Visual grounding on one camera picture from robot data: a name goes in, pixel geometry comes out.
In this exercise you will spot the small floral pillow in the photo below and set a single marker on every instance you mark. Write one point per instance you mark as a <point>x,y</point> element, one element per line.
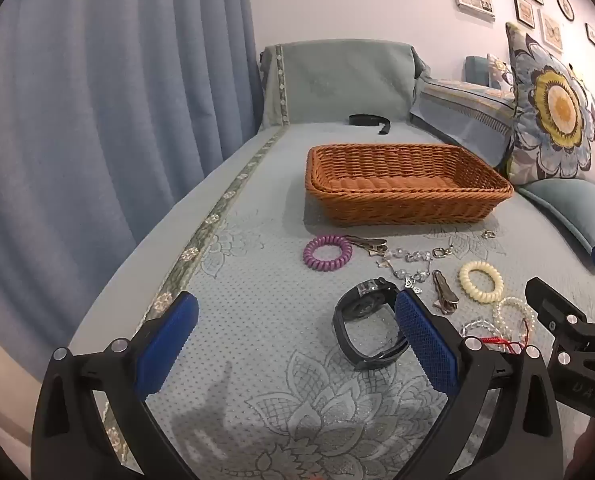
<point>500,72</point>

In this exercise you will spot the striped sofa back cushion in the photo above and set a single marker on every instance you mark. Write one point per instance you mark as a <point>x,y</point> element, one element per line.
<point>457,110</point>

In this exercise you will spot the large floral pillow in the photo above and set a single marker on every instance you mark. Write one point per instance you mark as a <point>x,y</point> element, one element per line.
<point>557,105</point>

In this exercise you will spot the slim metal hair clip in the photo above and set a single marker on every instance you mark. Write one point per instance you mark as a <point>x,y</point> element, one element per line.
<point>370,245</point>

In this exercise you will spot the brown metal hair clip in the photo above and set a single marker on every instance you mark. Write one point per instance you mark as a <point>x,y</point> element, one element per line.
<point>445,292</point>

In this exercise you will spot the teal velvet cushion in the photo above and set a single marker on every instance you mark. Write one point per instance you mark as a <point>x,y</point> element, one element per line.
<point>572,205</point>

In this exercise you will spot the black wristwatch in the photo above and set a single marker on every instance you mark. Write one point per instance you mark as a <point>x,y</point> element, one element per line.
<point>345,330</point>

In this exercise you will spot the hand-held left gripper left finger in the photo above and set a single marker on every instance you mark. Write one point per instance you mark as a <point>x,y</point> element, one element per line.
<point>167,345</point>

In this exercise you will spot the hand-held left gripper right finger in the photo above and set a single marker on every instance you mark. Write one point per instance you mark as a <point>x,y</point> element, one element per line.
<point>427,345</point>

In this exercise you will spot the clear plastic hair clip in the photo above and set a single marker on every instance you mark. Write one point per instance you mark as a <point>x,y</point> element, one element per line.
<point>370,287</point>

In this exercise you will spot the brown wicker basket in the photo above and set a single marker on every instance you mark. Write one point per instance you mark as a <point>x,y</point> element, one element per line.
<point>402,205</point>

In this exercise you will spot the teal patterned sofa cover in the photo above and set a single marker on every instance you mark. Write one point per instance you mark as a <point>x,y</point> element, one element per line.
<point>257,310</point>

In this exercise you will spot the small teal pillow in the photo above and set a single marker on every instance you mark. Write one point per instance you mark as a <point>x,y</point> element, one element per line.
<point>476,70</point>

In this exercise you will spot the blue curtain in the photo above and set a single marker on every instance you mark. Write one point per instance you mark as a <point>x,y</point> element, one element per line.
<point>102,110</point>

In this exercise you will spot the small metal clasp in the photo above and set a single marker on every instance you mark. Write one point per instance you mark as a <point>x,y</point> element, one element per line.
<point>485,234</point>

